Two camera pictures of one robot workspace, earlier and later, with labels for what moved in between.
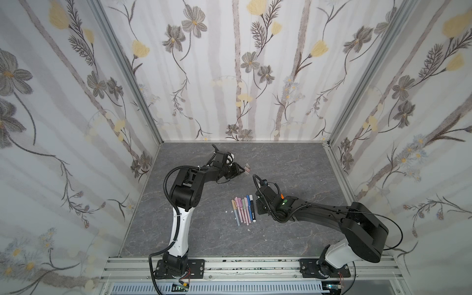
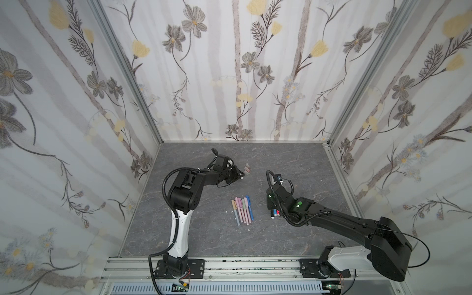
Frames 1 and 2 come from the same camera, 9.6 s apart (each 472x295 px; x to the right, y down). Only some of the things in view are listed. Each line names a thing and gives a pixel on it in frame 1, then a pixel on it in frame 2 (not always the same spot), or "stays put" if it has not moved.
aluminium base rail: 139,268 stays put
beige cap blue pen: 235,209 stays put
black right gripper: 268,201 -> 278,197
